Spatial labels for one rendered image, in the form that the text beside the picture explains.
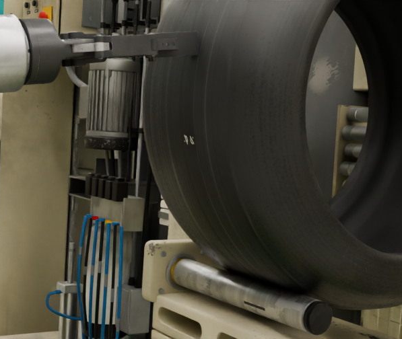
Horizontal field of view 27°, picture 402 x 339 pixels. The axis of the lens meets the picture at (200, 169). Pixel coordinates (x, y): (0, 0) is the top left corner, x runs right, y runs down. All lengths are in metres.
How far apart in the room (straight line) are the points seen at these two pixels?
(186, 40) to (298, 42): 0.14
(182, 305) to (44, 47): 0.52
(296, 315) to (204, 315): 0.19
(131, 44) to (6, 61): 0.15
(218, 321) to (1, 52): 0.52
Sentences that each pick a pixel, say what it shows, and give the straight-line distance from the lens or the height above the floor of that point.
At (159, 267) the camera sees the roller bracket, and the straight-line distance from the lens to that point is 1.37.
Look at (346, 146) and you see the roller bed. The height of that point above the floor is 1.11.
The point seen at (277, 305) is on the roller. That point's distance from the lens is 1.15.
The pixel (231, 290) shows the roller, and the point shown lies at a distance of 1.23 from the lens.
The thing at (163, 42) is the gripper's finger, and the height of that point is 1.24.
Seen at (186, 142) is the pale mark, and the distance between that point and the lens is 1.10.
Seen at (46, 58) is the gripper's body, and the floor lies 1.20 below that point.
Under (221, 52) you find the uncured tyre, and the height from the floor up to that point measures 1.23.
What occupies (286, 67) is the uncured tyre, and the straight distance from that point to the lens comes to 1.03.
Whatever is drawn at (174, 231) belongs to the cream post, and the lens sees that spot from 1.52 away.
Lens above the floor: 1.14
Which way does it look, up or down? 3 degrees down
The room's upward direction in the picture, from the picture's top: 3 degrees clockwise
